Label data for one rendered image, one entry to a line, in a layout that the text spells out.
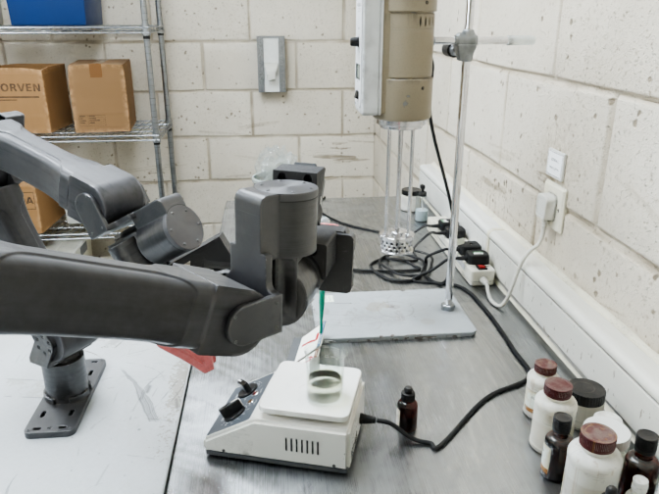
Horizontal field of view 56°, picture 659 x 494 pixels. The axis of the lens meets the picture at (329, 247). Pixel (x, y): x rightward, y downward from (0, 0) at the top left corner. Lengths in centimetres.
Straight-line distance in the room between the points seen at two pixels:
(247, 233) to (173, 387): 55
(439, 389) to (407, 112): 46
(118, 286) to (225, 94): 272
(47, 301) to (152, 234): 34
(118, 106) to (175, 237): 213
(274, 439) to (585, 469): 38
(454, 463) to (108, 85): 230
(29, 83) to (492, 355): 230
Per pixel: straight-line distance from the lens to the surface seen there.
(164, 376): 108
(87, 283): 44
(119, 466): 91
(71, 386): 103
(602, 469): 80
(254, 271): 54
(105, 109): 286
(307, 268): 58
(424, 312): 125
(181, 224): 76
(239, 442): 86
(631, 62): 105
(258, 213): 52
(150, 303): 47
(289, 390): 86
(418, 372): 107
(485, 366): 111
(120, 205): 81
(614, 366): 101
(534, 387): 97
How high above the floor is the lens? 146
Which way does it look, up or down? 20 degrees down
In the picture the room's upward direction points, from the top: straight up
